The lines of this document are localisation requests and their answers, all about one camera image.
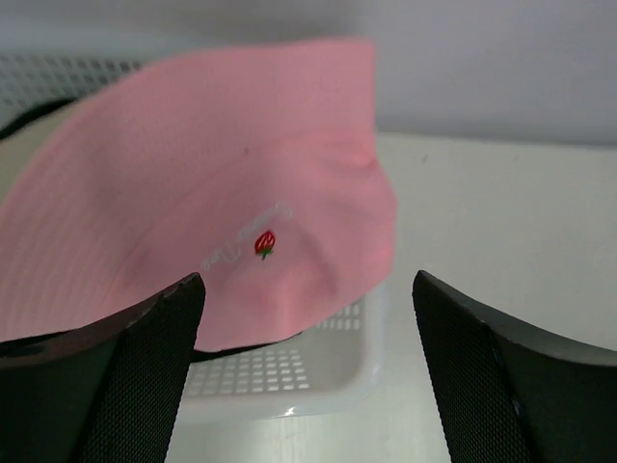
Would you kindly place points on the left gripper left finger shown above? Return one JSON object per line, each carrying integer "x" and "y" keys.
{"x": 106, "y": 392}

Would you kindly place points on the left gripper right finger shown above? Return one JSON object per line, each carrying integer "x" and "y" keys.
{"x": 508, "y": 391}

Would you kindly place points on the white plastic basket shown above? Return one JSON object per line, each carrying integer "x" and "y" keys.
{"x": 326, "y": 368}

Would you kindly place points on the black hat in basket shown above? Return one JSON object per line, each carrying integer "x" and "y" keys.
{"x": 34, "y": 114}

